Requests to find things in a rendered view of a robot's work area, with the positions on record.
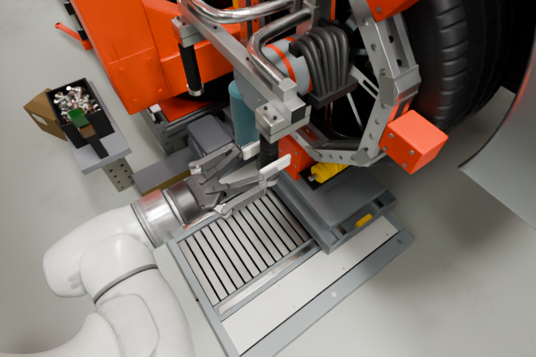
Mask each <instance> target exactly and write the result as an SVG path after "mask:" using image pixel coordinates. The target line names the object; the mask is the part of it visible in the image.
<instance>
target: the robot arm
mask: <svg viewBox="0 0 536 357"><path fill-rule="evenodd" d="M259 152H260V143H259V141H258V142H256V143H255V142H254V141H253V142H250V143H248V144H246V145H244V146H241V145H237V146H235V145H234V144H233V143H229V144H227V145H226V146H224V147H222V148H220V149H218V150H217V151H215V152H213V153H211V154H209V155H208V156H206V157H204V158H202V159H200V160H196V161H193V162H189V164H188V166H189V168H190V171H191V176H190V177H189V179H187V180H186V181H181V182H178V183H176V184H175V185H174V186H171V187H169V188H168V189H167V190H166V191H167V193H166V194H164V193H163V191H162V190H161V189H158V190H155V191H153V192H151V193H150V194H147V195H146V196H144V197H142V198H140V199H138V200H135V201H134V202H133V203H130V204H128V205H126V206H122V207H120V208H116V209H112V210H109V211H107V212H104V213H103V214H100V215H98V216H96V217H95V218H92V219H90V220H88V221H87V222H85V223H83V224H82V225H80V226H78V227H77V228H76V229H74V230H72V231H71V232H69V233H67V234H66V235H65V236H64V237H62V238H61V239H60V240H58V241H57V242H56V243H54V244H53V245H52V246H51V247H50V248H49V249H48V250H47V251H46V252H45V254H44V256H43V259H42V269H43V274H44V277H45V281H46V283H47V285H48V286H49V288H50V290H51V291H52V292H53V293H54V294H55V295H56V296H59V297H67V298H74V297H81V296H85V295H86V294H89V296H90V297H91V299H92V300H93V303H94V304H95V307H96V311H95V312H93V313H91V314H89V315H87V316H86V318H85V321H84V323H83V326H82V328H81V330H80V331H79V332H78V333H77V334H76V335H75V336H74V337H73V338H72V339H71V340H69V341H68V342H66V343H64V344H62V345H61V346H59V347H56V348H54V349H51V350H48V351H43V352H39V353H34V354H9V353H1V352H0V357H195V343H194V340H193V336H192V333H191V329H190V326H189V323H188V321H187V318H186V316H185V314H184V311H183V309H182V307H181V305H180V302H179V300H178V298H177V296H176V294H175V293H174V291H173V289H172V288H171V286H170V284H169V283H168V282H167V281H166V280H165V278H164V276H163V275H162V273H161V271H160V270H159V268H158V266H157V264H156V260H155V258H154V254H153V252H152V251H153V250H155V249H157V248H158V247H160V246H162V245H163V244H165V243H166V242H168V241H170V240H171V239H173V238H175V237H177V236H179V235H180V234H182V233H183V227H182V224H185V225H189V224H191V223H192V222H194V221H196V220H198V219H199V218H201V217H202V216H203V215H204V214H206V213H210V212H216V213H218V214H219V215H221V216H222V219H223V220H225V221H226V220H227V219H228V218H229V217H230V216H231V215H232V214H233V213H234V212H235V211H237V210H239V209H241V208H243V207H244V206H246V205H248V204H249V203H251V202H253V201H255V200H256V199H258V198H261V197H262V196H263V195H265V194H266V193H267V184H266V183H267V182H269V181H270V180H271V179H273V178H275V177H277V176H278V174H279V171H280V170H281V169H283V168H284V167H287V166H289V165H290V157H291V155H290V154H287V155H285V156H283V157H281V158H280V159H278V160H276V161H275V162H273V163H271V164H270V165H268V166H266V167H264V168H262V169H261V170H260V171H259V175H255V176H253V177H249V178H245V179H242V180H239V181H236V182H232V183H224V184H222V183H220V182H219V180H220V178H221V177H222V176H223V175H224V174H226V173H227V172H228V171H229V170H230V169H231V168H232V167H233V166H234V165H235V164H236V163H237V162H238V161H239V160H240V159H241V158H242V157H243V158H244V160H247V159H249V158H250V157H252V156H254V155H256V154H258V153H259ZM220 162H221V163H220ZM217 163H219V164H218V165H217V166H216V167H213V166H214V165H216V164H217ZM211 167H212V168H211ZM209 168H211V169H210V170H209V171H208V172H207V173H206V174H201V172H202V171H205V170H207V169H209ZM224 191H225V192H224ZM244 191H246V192H245V193H243V194H241V195H239V196H238V197H236V198H234V199H232V200H230V201H229V202H228V203H227V204H226V203H223V204H222V205H221V206H220V205H219V204H220V202H221V201H222V200H223V199H225V198H229V197H230V196H231V195H234V194H239V193H242V192H244Z"/></svg>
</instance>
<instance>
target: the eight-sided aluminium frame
mask: <svg viewBox="0 0 536 357"><path fill-rule="evenodd" d="M262 2H264V0H238V8H239V9H240V8H243V7H248V6H252V5H256V4H259V3H262ZM349 3H350V6H351V7H352V10H353V14H354V17H355V19H356V21H357V25H358V28H359V30H360V33H361V36H362V39H363V42H364V44H365V48H366V50H367V53H368V57H369V60H370V61H371V64H372V68H373V71H374V73H375V75H376V79H377V82H378V85H379V92H378V95H377V97H376V101H375V104H374V106H373V109H372V112H371V115H370V117H369V120H368V123H367V126H366V129H365V132H364V134H363V137H362V140H330V139H328V138H327V137H326V136H325V135H323V134H322V133H321V132H320V131H319V130H318V129H317V128H316V127H315V126H314V125H313V124H312V123H311V122H309V123H308V124H306V125H305V126H303V127H300V128H299V129H297V130H296V131H293V132H291V133H290V135H291V136H292V137H293V138H294V139H295V140H296V141H297V142H298V143H299V144H300V145H301V147H302V148H303V149H304V150H305V151H306V152H307V153H308V156H310V157H311V158H313V159H314V160H315V161H318V162H319V163H321V162H325V163H340V164H347V165H354V166H358V167H369V166H370V165H372V164H373V163H375V162H376V161H377V160H379V159H381V158H382V157H384V156H386V155H387V154H386V153H385V152H384V151H383V150H382V149H380V148H379V147H378V144H379V142H380V139H381V137H382V135H383V133H384V130H385V128H386V126H387V124H389V123H390V122H392V121H393V120H395V119H397V118H398V117H400V116H402V115H403V114H404V113H406V112H407V110H408V108H409V106H410V104H411V102H412V100H413V97H414V95H415V94H417V93H418V87H419V86H420V83H421V78H420V74H419V65H417V64H416V61H415V58H414V56H413V53H412V49H411V46H410V43H409V40H408V36H407V34H406V31H405V28H404V24H403V22H402V18H401V16H400V13H398V14H395V15H392V16H391V17H389V18H386V19H384V20H382V21H380V22H377V21H376V19H375V18H374V16H373V14H372V11H371V10H370V8H369V5H368V3H367V1H366V0H349ZM263 26H265V22H264V17H262V18H257V19H254V20H251V21H248V22H241V23H240V34H241V40H240V43H241V44H242V45H243V46H244V47H245V48H246V47H247V43H248V41H249V40H250V38H251V37H252V36H253V35H254V34H255V33H256V32H257V31H258V30H259V29H261V28H262V27H263Z"/></svg>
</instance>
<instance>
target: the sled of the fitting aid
mask: <svg viewBox="0 0 536 357"><path fill-rule="evenodd" d="M256 167H257V169H258V171H260V169H261V168H260V157H259V158H257V159H256ZM271 187H272V188H273V189H274V191H275V192H276V193H277V194H278V196H279V197H280V198H281V199H282V201H283V202H284V203H285V204H286V205H287V206H288V207H289V208H290V210H291V211H292V212H293V214H294V215H295V216H296V217H297V219H298V220H299V221H300V223H301V224H302V225H303V226H304V227H305V228H306V229H307V231H308V232H309V233H310V234H311V236H312V237H313V238H314V239H315V241H316V242H317V243H318V244H319V246H320V247H322V249H323V250H324V251H325V253H326V254H327V255H330V254H331V253H332V252H333V251H334V250H336V249H338V248H339V247H340V246H342V245H343V244H345V243H346V242H347V241H348V240H349V239H351V238H352V237H354V236H355V235H356V234H358V233H359V232H361V231H362V230H363V229H364V228H366V227H367V226H369V225H370V224H371V223H373V222H374V221H375V220H377V219H378V218H379V217H381V216H382V215H383V214H385V213H386V212H388V211H389V210H390V209H391V208H392V207H393V206H394V204H395V203H396V201H397V199H396V198H395V197H394V196H393V195H392V194H391V193H390V192H389V191H388V190H387V189H386V190H385V191H384V193H383V194H381V195H380V196H379V197H377V198H375V199H374V200H373V201H371V202H370V203H369V204H368V205H366V206H364V207H363V208H362V209H360V210H358V211H357V212H356V213H355V214H353V215H352V216H350V217H349V218H347V219H346V220H344V221H343V222H342V223H341V224H339V225H338V226H336V227H335V228H333V229H332V230H330V231H328V230H327V229H326V228H325V227H324V226H323V225H322V224H321V223H320V222H319V220H318V219H317V218H316V217H315V216H314V214H313V213H312V212H311V211H310V210H309V208H308V207H307V206H306V205H305V203H304V202H303V201H302V200H301V199H300V198H299V197H298V196H297V195H296V194H295V193H294V191H293V190H292V189H291V188H290V186H289V185H288V184H287V183H286V182H285V180H284V179H283V178H282V177H281V176H280V175H279V180H278V182H277V183H276V184H275V185H273V186H271Z"/></svg>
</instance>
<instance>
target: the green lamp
mask: <svg viewBox="0 0 536 357"><path fill-rule="evenodd" d="M68 114H69V118H70V119H71V120H72V122H73V124H74V125H75V127H76V128H79V127H81V126H84V125H86V124H88V123H89V119H88V117H87V115H86V114H85V112H84V111H83V109H82V108H81V107H79V108H76V109H73V110H72V111H69V112H68Z"/></svg>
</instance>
